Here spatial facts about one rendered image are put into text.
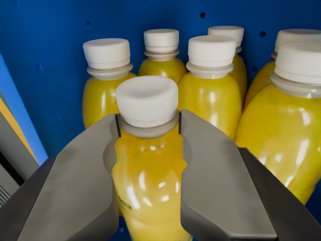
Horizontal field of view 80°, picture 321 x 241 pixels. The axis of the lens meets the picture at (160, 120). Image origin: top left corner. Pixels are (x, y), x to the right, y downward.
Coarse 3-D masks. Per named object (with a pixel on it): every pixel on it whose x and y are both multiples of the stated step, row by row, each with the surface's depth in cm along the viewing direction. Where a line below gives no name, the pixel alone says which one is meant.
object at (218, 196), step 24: (192, 120) 11; (192, 144) 9; (216, 144) 9; (192, 168) 8; (216, 168) 8; (240, 168) 8; (192, 192) 7; (216, 192) 7; (240, 192) 7; (192, 216) 6; (216, 216) 6; (240, 216) 6; (264, 216) 6; (216, 240) 6
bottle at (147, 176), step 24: (120, 120) 13; (120, 144) 13; (144, 144) 12; (168, 144) 12; (120, 168) 13; (144, 168) 12; (168, 168) 12; (120, 192) 14; (144, 192) 13; (168, 192) 13; (144, 216) 14; (168, 216) 14; (144, 240) 17; (168, 240) 16; (192, 240) 21
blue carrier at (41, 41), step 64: (0, 0) 11; (64, 0) 16; (128, 0) 21; (192, 0) 24; (256, 0) 22; (320, 0) 19; (0, 64) 10; (64, 64) 17; (256, 64) 25; (64, 128) 17; (320, 192) 22
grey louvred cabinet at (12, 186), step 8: (0, 152) 155; (0, 160) 153; (0, 168) 148; (8, 168) 159; (0, 176) 147; (8, 176) 153; (16, 176) 165; (0, 184) 146; (8, 184) 152; (16, 184) 160; (0, 192) 144; (8, 192) 151; (0, 200) 143
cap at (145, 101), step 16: (128, 80) 13; (144, 80) 13; (160, 80) 13; (128, 96) 11; (144, 96) 11; (160, 96) 11; (176, 96) 12; (128, 112) 11; (144, 112) 11; (160, 112) 11
